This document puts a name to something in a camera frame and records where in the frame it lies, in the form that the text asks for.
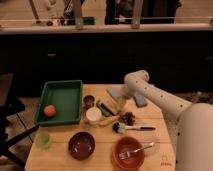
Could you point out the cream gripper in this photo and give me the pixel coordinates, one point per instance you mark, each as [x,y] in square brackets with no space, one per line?
[120,103]

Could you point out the grey-blue towel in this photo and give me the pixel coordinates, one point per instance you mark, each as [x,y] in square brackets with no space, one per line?
[114,93]

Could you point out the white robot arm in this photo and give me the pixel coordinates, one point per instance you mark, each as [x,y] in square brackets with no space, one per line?
[194,149]

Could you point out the orange bowl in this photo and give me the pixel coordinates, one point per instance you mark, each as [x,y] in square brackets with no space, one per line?
[124,144]

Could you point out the purple bowl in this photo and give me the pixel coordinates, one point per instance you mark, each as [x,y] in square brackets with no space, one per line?
[81,145]

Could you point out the wooden block eraser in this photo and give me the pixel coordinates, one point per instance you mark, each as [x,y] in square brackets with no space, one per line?
[109,106]

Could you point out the green vegetable toy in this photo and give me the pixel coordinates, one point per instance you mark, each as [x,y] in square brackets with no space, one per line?
[103,110]

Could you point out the dark grape bunch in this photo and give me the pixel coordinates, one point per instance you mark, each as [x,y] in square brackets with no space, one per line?
[127,118]

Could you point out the blue sponge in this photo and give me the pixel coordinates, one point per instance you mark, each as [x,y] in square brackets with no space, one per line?
[140,100]

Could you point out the yellow banana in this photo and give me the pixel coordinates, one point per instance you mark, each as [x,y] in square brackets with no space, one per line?
[108,120]

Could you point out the small metal cup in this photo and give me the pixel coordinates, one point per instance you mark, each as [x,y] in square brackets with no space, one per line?
[89,101]

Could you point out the silver fork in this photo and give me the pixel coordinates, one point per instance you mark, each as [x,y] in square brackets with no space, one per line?
[136,151]

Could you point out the green plastic tray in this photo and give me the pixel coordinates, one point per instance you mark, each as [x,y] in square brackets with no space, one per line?
[66,97]

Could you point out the orange fruit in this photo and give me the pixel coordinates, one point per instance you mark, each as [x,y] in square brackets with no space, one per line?
[50,111]

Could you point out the light green cup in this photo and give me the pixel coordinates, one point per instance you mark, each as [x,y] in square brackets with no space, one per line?
[43,140]

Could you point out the black chair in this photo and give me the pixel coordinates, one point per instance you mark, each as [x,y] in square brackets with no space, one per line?
[10,105]

